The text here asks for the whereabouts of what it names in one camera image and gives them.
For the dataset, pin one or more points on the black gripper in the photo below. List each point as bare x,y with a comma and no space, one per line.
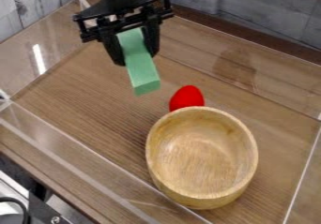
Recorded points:
114,16

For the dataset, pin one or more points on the red egg-shaped ball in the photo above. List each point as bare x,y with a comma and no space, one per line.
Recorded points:
186,97

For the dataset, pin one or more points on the light wooden bowl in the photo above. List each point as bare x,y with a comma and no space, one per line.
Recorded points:
203,157

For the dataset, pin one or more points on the clear acrylic corner bracket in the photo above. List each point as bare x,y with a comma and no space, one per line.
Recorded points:
85,4

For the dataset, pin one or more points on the black metal mount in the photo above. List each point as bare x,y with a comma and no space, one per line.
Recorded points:
42,214

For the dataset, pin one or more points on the green rectangular block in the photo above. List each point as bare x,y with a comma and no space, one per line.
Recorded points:
144,74

